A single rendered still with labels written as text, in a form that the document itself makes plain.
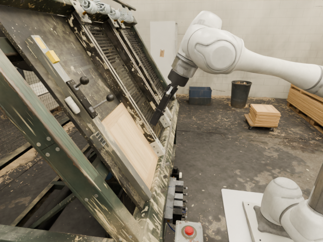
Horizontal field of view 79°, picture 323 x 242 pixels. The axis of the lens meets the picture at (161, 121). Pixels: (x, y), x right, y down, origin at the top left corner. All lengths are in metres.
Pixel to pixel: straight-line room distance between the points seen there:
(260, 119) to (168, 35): 2.72
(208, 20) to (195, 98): 4.79
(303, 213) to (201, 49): 0.80
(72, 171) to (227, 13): 5.95
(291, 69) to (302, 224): 0.63
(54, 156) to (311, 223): 1.02
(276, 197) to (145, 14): 5.94
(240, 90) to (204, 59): 4.91
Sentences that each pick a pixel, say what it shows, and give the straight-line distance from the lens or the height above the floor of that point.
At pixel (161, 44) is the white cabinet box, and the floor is 1.57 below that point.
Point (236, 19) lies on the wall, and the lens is 6.37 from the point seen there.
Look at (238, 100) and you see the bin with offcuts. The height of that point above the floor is 0.22.
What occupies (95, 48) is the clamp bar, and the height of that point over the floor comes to 1.65.
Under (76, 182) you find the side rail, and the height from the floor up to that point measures 1.20.
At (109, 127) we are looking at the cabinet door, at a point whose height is 1.26.
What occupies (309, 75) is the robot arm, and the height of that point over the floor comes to 1.58.
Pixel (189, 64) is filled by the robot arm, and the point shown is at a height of 1.63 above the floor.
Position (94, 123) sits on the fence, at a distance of 0.97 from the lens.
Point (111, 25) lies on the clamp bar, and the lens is 1.87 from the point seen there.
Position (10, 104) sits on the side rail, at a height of 1.51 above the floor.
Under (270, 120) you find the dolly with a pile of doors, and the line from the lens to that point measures 4.30.
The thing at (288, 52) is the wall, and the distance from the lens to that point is 6.76.
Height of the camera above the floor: 1.71
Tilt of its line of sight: 23 degrees down
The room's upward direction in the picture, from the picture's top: straight up
